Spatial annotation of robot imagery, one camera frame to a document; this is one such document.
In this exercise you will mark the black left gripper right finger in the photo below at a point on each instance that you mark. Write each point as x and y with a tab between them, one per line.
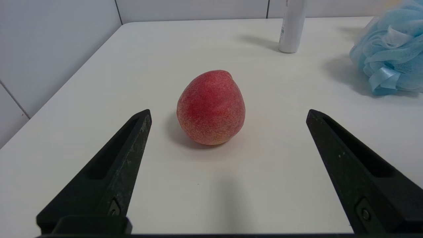
357	172

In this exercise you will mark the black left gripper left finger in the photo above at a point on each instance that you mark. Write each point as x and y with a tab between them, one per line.
109	178

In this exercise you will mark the light blue mesh bath loofah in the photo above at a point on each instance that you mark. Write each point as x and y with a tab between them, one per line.
393	53

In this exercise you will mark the red peach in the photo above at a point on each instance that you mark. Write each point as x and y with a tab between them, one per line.
211	109

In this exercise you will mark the white cylindrical bottle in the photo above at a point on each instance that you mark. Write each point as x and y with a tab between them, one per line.
292	29

